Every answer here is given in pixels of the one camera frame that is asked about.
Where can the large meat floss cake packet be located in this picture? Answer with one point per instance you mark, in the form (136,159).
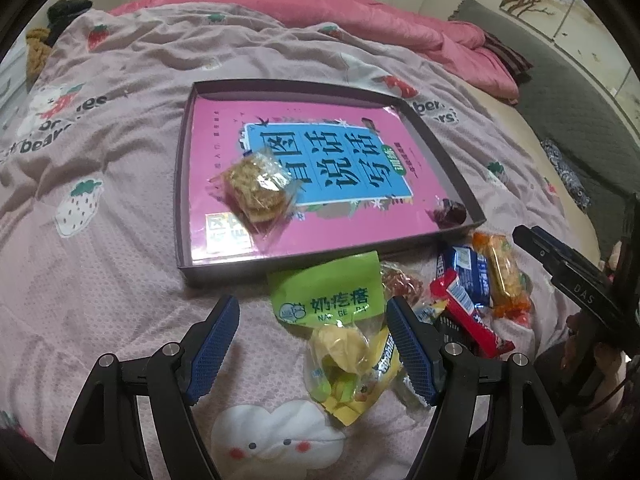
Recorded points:
(252,187)

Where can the blue cookie packet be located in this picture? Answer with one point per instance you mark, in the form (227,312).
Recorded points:
(470,265)

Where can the yellow candy packet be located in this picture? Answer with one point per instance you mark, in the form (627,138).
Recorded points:
(342,405)

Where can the dark purple cardboard tray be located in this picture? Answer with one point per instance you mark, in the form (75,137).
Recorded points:
(225,273)

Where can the person's right hand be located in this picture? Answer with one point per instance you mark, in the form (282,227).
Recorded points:
(610,372)

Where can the dark wrapped candy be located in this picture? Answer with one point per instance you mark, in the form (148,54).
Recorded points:
(450,212)

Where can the green milk snack packet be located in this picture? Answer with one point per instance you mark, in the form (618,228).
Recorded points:
(320,285)

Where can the black white patterned cloth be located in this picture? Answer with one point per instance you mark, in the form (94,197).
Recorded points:
(567,175)

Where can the strawberry print bedsheet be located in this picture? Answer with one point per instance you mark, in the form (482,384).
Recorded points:
(125,285)

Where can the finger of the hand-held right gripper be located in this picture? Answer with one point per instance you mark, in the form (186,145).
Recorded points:
(537,250)

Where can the pink quilt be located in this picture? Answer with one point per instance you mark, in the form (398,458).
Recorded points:
(400,25)

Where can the maroon striped cloth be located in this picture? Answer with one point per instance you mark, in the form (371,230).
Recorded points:
(510,55)

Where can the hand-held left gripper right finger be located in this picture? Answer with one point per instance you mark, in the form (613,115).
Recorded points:
(410,350)

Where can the orange wafer packet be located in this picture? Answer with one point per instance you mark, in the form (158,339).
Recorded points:
(502,275)

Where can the pink beige clothes pile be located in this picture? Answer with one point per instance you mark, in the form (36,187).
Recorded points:
(615,254)

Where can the red snack bar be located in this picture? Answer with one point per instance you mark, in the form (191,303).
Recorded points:
(465,310)

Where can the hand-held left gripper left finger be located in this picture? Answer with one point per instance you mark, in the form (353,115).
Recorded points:
(215,350)

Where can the pink book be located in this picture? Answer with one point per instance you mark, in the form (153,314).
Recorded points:
(350,225)

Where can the brown yellow cloth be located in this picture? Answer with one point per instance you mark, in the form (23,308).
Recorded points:
(40,52)

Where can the grey quilted mat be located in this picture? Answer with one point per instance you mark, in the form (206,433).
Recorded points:
(565,90)

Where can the clear red haw snack packet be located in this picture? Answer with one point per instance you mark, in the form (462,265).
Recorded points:
(400,282)

